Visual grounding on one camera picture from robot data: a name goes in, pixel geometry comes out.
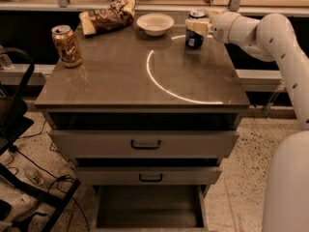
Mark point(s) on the grey drawer cabinet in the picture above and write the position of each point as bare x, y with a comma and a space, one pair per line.
129, 81

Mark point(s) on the white bowl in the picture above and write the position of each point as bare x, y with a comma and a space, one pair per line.
155, 24

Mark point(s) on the brown chip bag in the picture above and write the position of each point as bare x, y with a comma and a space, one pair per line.
117, 15

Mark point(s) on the blue pepsi can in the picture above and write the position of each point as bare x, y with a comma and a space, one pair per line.
192, 39

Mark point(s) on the orange soda can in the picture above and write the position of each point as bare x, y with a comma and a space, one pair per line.
66, 45

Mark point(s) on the grey drawer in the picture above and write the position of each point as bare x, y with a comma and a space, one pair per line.
134, 176
80, 144

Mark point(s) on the clear plastic water bottle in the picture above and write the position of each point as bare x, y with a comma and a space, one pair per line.
33, 174

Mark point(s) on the top grey drawer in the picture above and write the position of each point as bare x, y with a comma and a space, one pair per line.
80, 144

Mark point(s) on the middle grey drawer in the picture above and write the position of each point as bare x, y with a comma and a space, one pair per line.
134, 176

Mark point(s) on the bottom open drawer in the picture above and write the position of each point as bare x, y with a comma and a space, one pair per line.
150, 209

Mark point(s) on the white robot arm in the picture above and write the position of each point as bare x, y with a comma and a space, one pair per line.
272, 38

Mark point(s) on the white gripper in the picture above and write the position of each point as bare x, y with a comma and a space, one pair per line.
220, 27

